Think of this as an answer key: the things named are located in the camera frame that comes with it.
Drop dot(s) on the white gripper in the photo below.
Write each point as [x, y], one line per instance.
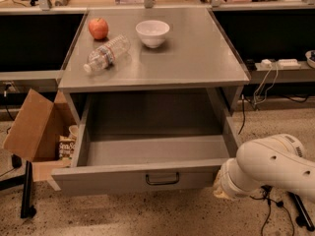
[225, 177]

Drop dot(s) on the grey top drawer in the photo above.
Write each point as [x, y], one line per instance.
[140, 141]

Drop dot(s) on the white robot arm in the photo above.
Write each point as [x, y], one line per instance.
[276, 161]

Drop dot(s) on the black stand leg right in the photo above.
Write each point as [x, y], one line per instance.
[303, 219]

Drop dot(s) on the black stand leg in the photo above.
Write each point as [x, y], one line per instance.
[27, 209]
[303, 219]

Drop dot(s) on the white power strip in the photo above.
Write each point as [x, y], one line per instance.
[283, 64]

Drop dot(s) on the grey metal cabinet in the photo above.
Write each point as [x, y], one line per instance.
[196, 54]

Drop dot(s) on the sea salt snack bag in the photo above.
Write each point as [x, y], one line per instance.
[66, 147]

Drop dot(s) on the white ceramic bowl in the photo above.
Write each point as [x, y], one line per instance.
[152, 33]

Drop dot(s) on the clear plastic water bottle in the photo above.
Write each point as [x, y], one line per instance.
[107, 54]

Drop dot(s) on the brown cardboard box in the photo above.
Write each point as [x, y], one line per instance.
[34, 135]

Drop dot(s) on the black stand leg left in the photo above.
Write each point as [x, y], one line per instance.
[27, 209]

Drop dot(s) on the red apple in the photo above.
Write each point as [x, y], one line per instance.
[98, 28]

